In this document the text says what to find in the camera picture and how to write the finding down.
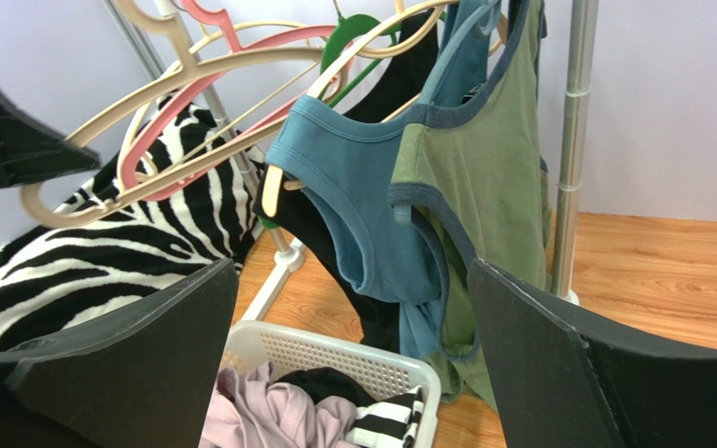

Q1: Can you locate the pink plastic hanger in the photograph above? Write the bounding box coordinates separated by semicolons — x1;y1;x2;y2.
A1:
117;1;352;201

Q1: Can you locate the black white striped tank top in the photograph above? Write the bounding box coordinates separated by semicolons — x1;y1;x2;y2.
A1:
344;386;424;448

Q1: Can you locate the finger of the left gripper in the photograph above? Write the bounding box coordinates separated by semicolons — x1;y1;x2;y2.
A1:
0;90;101;189

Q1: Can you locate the wooden hanger under blue top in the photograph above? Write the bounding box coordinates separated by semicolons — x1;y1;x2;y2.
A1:
260;0;509;218

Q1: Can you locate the wooden hanger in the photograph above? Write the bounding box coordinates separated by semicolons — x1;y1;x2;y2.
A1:
260;0;509;218
20;0;350;230

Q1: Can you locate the green plastic hanger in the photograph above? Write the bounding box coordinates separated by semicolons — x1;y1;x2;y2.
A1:
258;0;446;231

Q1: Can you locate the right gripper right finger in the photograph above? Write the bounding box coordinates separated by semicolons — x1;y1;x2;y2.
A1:
468;259;717;447

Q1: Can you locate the metal clothes rack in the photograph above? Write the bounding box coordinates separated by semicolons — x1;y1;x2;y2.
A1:
103;0;602;324

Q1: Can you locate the black top on green hanger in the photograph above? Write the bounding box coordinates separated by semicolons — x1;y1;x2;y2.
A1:
268;31;439;355

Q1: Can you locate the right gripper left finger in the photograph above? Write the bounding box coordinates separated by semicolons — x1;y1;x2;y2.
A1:
0;259;239;447

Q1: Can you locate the zebra striped blanket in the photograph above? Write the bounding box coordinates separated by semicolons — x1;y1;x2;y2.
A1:
0;92;266;354

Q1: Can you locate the mauve tank top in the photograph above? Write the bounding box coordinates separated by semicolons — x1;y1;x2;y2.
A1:
199;362;357;448

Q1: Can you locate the white plastic laundry basket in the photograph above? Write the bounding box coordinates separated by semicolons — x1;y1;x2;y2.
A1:
220;320;442;448

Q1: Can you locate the teal plastic hanger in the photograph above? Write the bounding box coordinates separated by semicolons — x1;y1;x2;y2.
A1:
387;1;500;225

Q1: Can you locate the olive green tank top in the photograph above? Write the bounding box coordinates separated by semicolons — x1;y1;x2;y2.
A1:
402;1;550;406

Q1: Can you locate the blue tank top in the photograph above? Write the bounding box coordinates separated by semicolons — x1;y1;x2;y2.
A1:
261;1;499;359

